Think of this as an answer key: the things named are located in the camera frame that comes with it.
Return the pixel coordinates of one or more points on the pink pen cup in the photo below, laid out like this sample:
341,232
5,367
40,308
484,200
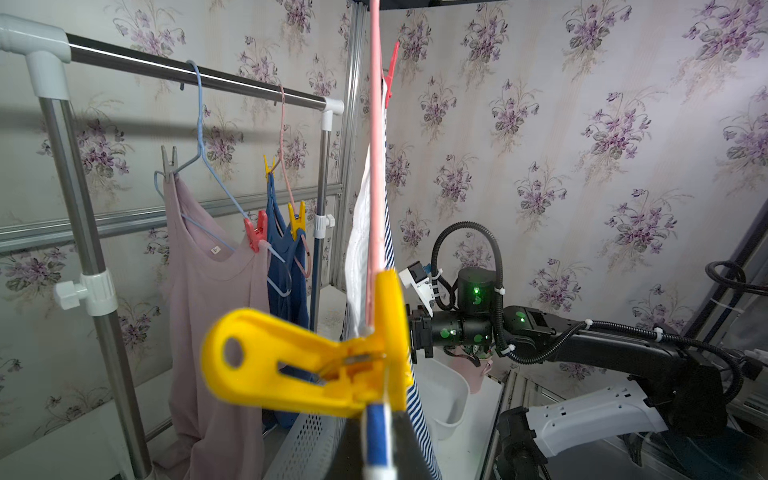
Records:
472,374

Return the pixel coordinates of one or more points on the pink wire hanger blue top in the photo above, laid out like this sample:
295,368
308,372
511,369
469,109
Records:
292,151

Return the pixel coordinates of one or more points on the red clothespin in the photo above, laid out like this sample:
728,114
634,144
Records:
388,76
256,230

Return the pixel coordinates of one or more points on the pink wire hanger striped top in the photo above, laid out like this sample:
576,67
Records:
376,255

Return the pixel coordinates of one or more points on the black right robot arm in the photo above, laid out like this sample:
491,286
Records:
675,386

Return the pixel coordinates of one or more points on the yellow upper clothespin blue top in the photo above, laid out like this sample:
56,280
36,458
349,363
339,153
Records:
270,165

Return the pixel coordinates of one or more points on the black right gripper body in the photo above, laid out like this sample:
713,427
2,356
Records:
421,333

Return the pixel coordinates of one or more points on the blue white striped tank top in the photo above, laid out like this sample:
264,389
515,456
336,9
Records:
395,438

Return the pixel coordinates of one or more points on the white metal clothes rack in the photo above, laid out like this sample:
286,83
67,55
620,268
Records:
46,50

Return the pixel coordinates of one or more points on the yellow lower clothespin blue top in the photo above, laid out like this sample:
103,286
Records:
297,219

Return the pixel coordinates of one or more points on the red clothespin on pink top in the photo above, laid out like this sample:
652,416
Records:
256,230

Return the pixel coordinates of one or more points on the white plastic tray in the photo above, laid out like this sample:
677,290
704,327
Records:
444,395

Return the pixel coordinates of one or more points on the grey clothespin on pink top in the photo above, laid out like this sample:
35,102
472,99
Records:
169,158

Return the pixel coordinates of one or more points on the white perforated plastic basket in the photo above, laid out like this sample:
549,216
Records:
308,449

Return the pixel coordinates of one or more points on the yellow clothespin blue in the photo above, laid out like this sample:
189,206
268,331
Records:
270,165
297,219

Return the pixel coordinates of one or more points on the light blue wire hanger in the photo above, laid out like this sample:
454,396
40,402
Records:
201,154

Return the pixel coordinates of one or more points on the pink tank top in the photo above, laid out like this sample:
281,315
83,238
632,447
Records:
210,274

